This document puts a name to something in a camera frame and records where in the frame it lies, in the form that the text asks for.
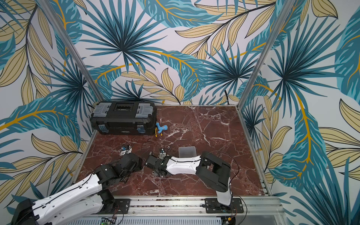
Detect left metal frame post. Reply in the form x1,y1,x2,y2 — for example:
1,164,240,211
38,1,104,101

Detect metal frame post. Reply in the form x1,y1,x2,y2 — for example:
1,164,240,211
237,1,295,112
38,1,104,101

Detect translucent plastic storage box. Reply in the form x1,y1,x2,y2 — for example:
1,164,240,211
178,146,197,158

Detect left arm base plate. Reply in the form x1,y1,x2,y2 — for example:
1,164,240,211
107,198,131,215

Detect right metal frame post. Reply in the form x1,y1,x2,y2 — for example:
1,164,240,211
237,1,295,112

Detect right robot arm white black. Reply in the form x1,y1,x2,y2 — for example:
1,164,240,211
145,152,233,207

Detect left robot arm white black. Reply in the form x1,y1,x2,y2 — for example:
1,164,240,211
10,153,143,225

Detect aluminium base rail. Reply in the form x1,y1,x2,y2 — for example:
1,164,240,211
121,196,288,225

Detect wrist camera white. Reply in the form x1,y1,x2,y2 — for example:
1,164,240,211
120,144,132,156
159,149,167,159

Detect black plastic toolbox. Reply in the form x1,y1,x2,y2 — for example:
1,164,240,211
90,101,157,136

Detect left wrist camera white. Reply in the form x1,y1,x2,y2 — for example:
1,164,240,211
120,144,132,156

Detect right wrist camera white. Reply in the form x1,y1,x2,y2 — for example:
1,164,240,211
159,149,167,159

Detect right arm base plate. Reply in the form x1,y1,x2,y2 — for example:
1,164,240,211
202,198,244,214

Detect blue yellow clamp tool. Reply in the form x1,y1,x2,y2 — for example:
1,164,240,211
155,122,168,137

